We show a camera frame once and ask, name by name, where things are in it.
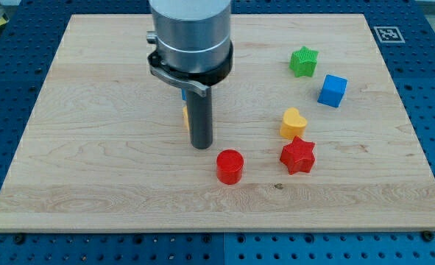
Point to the white fiducial marker tag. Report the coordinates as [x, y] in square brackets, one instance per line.
[389, 34]

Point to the yellow block behind rod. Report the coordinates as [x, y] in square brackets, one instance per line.
[185, 117]

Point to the yellow heart block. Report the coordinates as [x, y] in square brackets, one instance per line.
[293, 124]

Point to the red cylinder block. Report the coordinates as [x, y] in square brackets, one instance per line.
[229, 166]

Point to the red star block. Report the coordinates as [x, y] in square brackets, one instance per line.
[298, 156]

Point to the green star block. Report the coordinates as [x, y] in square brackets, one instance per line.
[303, 62]

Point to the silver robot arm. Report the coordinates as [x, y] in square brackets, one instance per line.
[193, 52]

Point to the blue cube block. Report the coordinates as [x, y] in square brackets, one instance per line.
[333, 90]

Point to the blue block behind rod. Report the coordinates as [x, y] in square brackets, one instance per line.
[183, 95]

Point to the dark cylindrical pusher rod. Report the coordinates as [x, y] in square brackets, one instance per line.
[199, 111]

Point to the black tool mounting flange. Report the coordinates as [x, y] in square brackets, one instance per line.
[198, 83]

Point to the light wooden board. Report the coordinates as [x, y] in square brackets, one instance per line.
[105, 149]

